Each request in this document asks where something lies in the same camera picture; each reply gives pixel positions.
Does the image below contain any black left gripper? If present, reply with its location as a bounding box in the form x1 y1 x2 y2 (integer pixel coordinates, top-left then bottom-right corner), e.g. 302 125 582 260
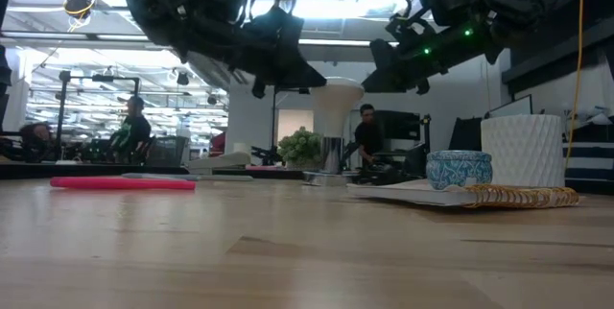
167 0 327 100

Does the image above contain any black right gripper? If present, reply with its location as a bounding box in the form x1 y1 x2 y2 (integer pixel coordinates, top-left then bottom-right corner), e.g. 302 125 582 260
362 15 500 96

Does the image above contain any white lightbulb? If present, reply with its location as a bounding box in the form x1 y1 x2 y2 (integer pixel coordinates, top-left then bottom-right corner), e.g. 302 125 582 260
311 77 366 138

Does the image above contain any chrome lamp socket base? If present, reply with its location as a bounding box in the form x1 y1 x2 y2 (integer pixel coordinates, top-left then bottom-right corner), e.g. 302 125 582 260
301 135 361 187

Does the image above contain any black background stand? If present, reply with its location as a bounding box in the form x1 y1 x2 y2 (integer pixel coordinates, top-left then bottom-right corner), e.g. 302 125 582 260
271 86 311 166

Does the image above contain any black monitor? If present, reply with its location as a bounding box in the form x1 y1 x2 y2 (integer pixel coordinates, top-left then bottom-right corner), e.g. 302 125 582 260
378 109 423 142

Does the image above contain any green succulent plant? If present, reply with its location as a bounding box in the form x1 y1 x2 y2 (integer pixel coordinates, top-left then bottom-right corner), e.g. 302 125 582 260
276 126 323 172

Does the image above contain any black office chair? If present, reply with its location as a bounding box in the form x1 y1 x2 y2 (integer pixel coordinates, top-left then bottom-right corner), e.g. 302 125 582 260
448 116 484 152

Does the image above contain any grey stapler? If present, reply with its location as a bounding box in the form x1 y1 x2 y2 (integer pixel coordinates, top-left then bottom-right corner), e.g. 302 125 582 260
184 151 252 176

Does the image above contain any blue patterned round tin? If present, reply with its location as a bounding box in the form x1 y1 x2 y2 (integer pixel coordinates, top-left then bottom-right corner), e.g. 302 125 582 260
425 150 494 191

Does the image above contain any white monitor screen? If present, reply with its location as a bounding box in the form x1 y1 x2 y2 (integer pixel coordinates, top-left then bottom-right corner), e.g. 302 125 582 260
484 93 533 119

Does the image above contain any short blue pen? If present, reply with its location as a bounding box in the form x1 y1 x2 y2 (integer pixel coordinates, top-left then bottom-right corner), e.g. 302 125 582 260
191 174 254 183

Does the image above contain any black mesh chair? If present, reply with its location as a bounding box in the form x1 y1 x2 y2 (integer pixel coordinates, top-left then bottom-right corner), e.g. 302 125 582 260
143 134 190 167

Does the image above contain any white textured pen cup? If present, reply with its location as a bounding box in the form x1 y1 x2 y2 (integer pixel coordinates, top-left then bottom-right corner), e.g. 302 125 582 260
480 113 566 188

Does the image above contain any long pale blue pen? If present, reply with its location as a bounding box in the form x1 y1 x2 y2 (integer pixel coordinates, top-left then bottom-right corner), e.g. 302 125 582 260
121 172 202 181

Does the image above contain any pink highlighter pen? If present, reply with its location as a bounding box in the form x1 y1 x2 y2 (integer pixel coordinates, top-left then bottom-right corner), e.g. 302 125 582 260
49 176 197 192

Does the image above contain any blue white striped box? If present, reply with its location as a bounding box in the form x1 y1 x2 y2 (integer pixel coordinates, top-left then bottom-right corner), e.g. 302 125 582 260
563 140 614 183

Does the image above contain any yellow black ceiling reel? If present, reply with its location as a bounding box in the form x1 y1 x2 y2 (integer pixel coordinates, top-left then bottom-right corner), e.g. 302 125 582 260
63 0 96 30

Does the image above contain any yellow cable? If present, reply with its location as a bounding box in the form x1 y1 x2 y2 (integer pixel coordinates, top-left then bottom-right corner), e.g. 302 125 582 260
564 0 585 171

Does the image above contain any black aluminium table frame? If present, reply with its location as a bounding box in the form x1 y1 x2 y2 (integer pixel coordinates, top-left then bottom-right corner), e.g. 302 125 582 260
0 160 614 196

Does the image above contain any black background frame rig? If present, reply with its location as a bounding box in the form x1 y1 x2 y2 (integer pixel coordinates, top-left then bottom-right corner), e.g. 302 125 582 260
56 69 142 159

